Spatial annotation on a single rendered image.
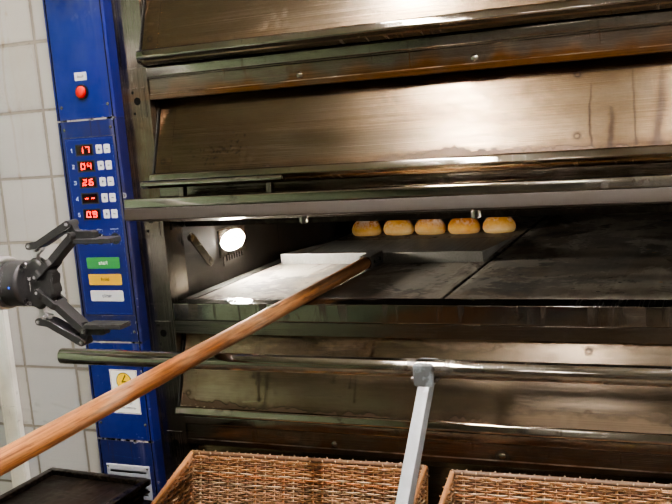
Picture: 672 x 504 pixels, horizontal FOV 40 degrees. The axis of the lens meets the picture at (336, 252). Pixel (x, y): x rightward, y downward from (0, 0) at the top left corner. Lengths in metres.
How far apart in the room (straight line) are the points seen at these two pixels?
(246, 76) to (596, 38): 0.70
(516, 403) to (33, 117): 1.25
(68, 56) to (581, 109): 1.10
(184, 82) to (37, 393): 0.87
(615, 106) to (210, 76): 0.82
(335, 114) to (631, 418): 0.81
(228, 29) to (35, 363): 0.96
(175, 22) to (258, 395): 0.82
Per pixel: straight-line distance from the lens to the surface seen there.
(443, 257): 2.32
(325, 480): 2.00
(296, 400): 2.00
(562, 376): 1.43
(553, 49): 1.75
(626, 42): 1.74
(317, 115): 1.89
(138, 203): 1.93
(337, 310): 1.92
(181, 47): 1.97
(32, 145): 2.27
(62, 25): 2.16
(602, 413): 1.83
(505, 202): 1.62
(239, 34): 1.93
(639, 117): 1.73
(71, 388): 2.33
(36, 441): 1.25
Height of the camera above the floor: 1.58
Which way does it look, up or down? 9 degrees down
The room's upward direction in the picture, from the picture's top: 5 degrees counter-clockwise
